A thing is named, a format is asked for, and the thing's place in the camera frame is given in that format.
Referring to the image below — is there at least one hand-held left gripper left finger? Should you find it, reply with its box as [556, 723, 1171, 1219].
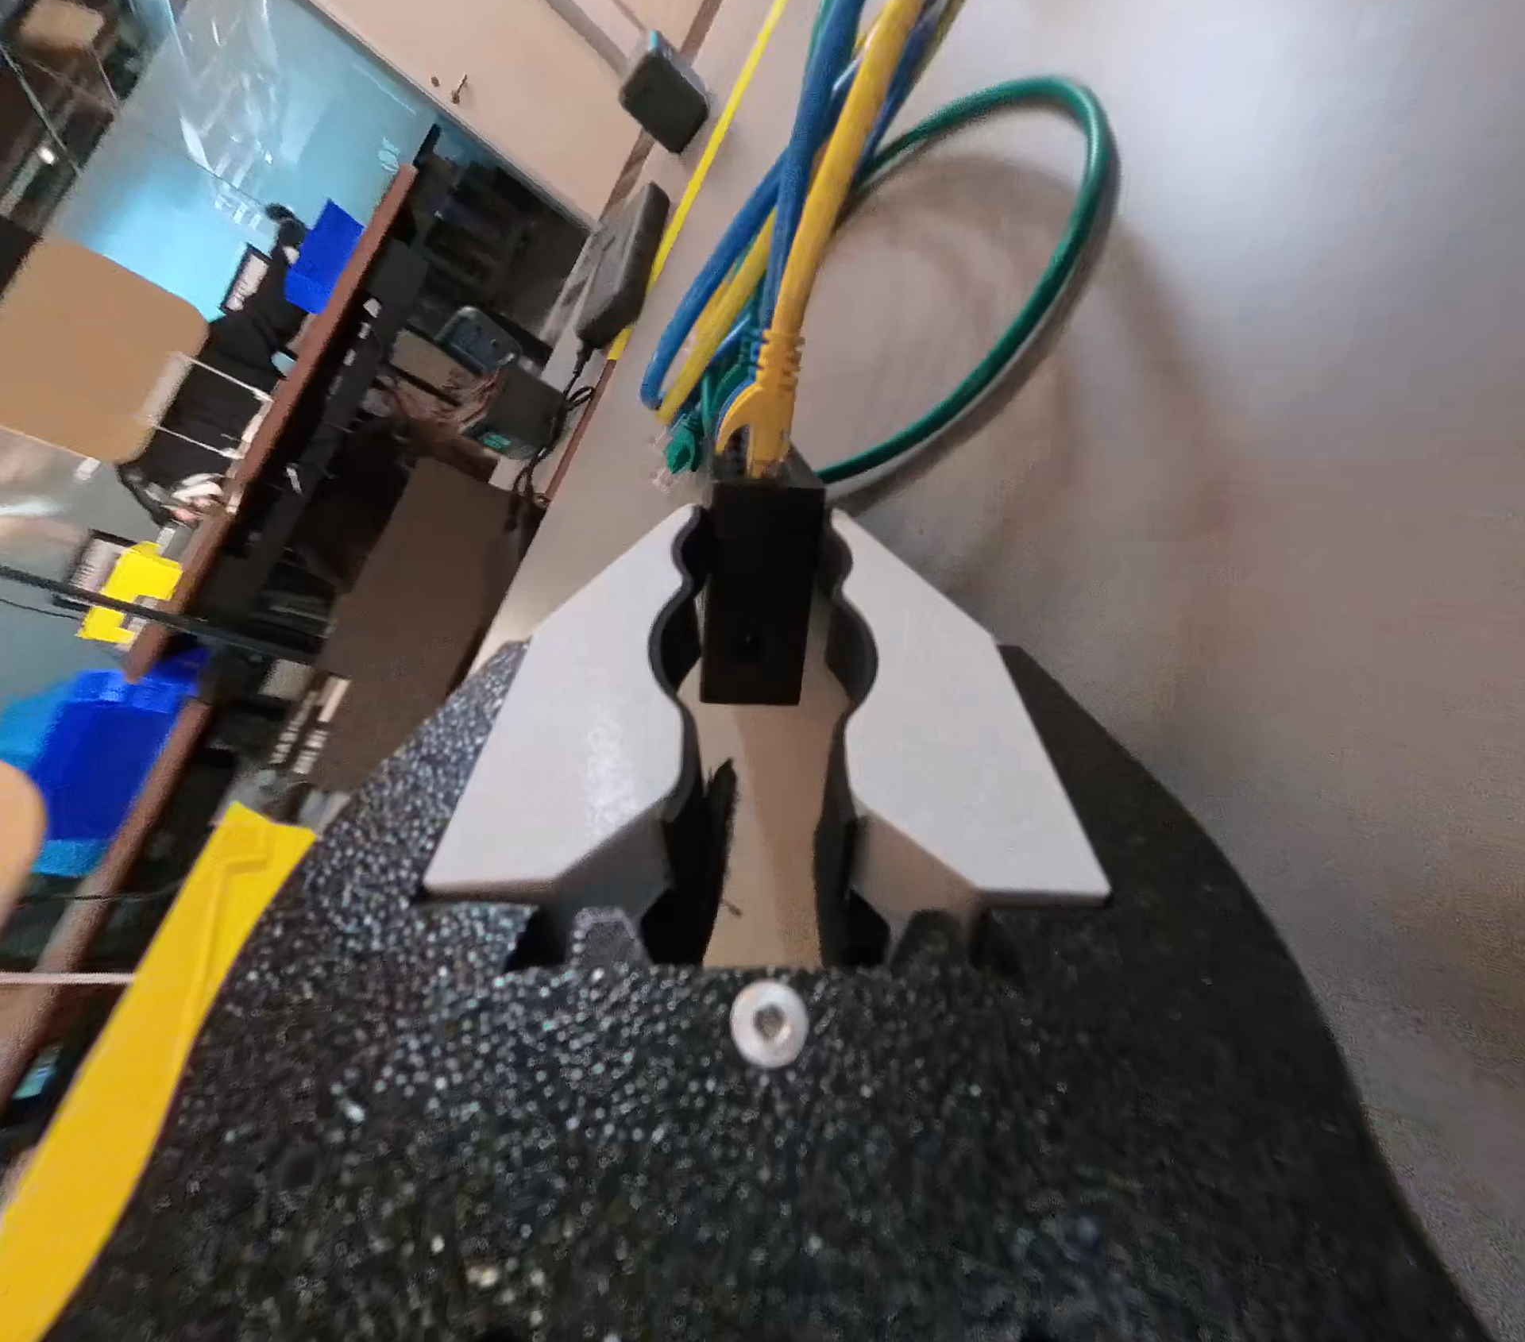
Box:
[424, 506, 711, 906]

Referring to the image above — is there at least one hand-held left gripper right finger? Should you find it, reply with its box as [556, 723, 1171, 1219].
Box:
[829, 508, 1114, 915]

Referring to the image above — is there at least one black ethernet switch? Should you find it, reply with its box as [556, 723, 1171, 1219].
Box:
[697, 449, 829, 708]

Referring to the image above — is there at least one blue ethernet cable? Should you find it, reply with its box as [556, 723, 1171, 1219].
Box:
[643, 0, 992, 415]

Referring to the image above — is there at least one yellow plastic bin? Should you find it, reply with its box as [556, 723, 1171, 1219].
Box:
[0, 804, 318, 1342]

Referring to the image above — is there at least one yellow ethernet cable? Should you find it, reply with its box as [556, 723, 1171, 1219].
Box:
[650, 0, 1014, 479]

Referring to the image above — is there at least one green ethernet cable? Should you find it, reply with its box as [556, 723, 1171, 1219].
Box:
[661, 0, 1122, 485]

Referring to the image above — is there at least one black battery charger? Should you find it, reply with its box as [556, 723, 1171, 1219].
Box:
[429, 306, 567, 455]

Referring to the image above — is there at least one black light stand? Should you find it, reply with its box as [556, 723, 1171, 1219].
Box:
[0, 566, 327, 659]

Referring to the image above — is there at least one brown wooden desk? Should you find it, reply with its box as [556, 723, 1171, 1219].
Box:
[125, 162, 422, 681]
[0, 698, 210, 1106]

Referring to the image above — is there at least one blue plastic bins stack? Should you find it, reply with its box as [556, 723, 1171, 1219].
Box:
[0, 651, 210, 879]

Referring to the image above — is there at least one small yellow bin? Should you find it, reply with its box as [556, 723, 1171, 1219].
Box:
[78, 541, 182, 645]

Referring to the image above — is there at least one black power adapter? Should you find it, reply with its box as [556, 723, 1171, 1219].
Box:
[575, 181, 673, 355]

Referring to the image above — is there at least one large wooden screen board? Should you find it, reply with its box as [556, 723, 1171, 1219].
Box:
[0, 764, 50, 927]

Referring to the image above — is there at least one small blue bin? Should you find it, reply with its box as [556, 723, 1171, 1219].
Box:
[284, 198, 365, 313]

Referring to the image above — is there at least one small wooden screen board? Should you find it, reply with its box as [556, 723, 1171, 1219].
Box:
[0, 236, 210, 468]

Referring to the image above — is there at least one yellow tape strip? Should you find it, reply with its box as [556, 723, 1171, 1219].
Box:
[609, 0, 843, 360]

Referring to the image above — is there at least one black battery pack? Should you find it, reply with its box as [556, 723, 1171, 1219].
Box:
[618, 30, 718, 155]

